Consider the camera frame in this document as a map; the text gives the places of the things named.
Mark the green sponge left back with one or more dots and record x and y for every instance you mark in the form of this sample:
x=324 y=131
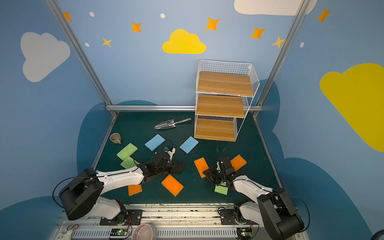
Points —
x=127 y=151

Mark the white wire wooden shelf rack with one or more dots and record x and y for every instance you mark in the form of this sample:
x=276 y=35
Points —
x=224 y=94

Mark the white power plug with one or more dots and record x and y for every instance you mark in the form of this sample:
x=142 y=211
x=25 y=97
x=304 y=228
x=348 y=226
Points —
x=64 y=236

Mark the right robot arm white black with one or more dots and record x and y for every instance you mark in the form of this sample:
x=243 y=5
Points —
x=271 y=209

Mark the silver metal scoop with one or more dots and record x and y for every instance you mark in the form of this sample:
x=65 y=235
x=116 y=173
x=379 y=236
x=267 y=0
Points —
x=170 y=124

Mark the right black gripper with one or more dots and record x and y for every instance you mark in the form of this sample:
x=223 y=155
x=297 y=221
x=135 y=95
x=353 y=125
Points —
x=216 y=173

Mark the beige ceramic mug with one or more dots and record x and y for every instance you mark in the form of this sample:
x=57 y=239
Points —
x=116 y=138

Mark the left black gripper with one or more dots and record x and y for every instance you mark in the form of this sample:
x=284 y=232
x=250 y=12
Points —
x=171 y=166

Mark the blue sponge left centre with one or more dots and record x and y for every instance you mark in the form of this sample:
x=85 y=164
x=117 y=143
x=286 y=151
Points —
x=154 y=142

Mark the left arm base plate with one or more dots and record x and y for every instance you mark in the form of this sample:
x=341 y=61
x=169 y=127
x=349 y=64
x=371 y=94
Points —
x=126 y=217

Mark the pink bowl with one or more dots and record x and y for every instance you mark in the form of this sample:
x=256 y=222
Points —
x=145 y=232

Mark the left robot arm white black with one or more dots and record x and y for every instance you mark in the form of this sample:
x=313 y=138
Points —
x=82 y=197

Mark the green sponge right front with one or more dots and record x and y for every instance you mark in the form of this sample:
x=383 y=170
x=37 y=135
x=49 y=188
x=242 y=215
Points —
x=221 y=189

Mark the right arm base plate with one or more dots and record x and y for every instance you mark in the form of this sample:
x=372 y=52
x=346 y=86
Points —
x=233 y=217

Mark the green circuit board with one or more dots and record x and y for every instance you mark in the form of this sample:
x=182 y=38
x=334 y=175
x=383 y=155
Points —
x=118 y=234
x=244 y=234

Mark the green sponge near left gripper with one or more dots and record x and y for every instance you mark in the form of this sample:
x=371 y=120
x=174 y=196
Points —
x=129 y=162

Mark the right green circuit board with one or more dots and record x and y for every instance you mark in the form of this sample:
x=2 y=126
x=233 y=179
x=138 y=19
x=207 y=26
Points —
x=244 y=234

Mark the blue sponge near shelf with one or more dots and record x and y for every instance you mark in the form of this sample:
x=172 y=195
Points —
x=189 y=145

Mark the left green circuit board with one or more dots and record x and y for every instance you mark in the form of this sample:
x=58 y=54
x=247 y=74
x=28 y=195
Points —
x=118 y=234

